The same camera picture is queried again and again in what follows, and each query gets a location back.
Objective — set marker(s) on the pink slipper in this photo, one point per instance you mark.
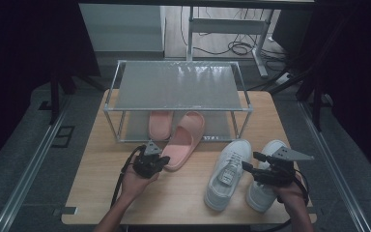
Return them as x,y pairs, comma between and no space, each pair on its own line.
159,127
180,151

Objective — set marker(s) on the person's left hand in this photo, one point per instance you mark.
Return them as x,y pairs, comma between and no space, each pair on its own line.
133,187

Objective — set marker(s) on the black computer case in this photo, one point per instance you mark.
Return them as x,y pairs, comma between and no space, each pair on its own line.
290,32

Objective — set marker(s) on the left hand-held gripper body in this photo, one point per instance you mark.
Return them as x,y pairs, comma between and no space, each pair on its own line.
146,166

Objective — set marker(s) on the white power strip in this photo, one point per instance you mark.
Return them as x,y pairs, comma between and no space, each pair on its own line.
284,79

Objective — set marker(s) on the white desk frame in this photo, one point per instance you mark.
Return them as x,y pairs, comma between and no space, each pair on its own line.
225,25

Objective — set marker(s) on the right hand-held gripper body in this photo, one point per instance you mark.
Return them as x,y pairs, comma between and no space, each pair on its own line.
281,170

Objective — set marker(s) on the white sneaker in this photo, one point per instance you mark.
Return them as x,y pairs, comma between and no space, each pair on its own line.
222,190
261,196

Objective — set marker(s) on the metal frame shoe rack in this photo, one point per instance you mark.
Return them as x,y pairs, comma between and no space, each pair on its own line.
174,87

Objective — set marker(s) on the black metal stand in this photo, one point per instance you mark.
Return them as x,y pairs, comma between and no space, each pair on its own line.
55,96
317,106

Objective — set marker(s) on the person's right hand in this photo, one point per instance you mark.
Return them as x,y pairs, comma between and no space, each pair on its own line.
291,195

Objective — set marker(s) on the aluminium floor rail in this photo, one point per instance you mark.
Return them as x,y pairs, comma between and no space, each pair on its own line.
29,170
335,170

